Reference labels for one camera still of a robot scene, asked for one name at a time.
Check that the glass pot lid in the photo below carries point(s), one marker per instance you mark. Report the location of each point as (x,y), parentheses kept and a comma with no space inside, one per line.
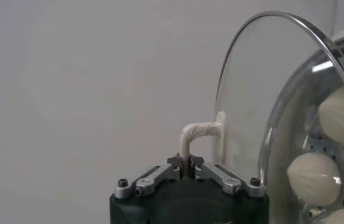
(251,76)

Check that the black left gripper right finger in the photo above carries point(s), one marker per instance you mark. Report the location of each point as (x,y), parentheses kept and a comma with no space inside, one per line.
(223,179)

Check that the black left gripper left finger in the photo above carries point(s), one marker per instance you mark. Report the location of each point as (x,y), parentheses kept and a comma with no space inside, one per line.
(150,181)

